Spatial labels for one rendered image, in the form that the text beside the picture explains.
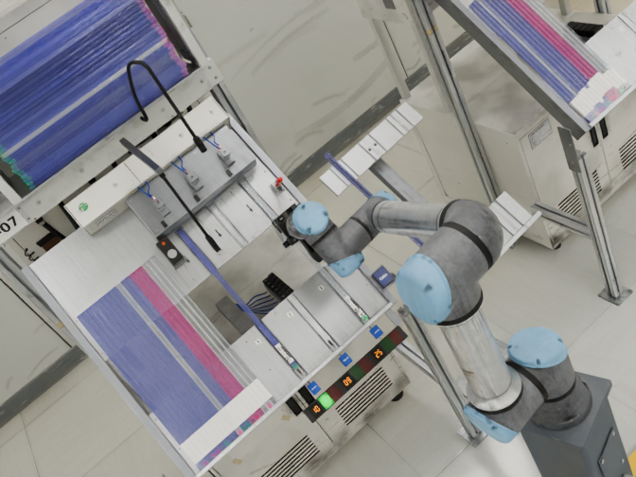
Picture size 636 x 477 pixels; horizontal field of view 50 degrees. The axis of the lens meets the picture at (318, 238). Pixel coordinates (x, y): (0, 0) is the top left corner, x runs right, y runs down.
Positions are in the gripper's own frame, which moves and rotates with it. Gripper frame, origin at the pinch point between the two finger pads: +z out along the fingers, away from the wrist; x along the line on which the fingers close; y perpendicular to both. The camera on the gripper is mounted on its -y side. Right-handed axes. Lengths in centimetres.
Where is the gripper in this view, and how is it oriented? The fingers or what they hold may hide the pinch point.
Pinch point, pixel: (293, 238)
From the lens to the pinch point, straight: 186.2
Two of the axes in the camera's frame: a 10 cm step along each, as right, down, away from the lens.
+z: -1.9, 0.9, 9.8
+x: -7.5, 6.3, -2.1
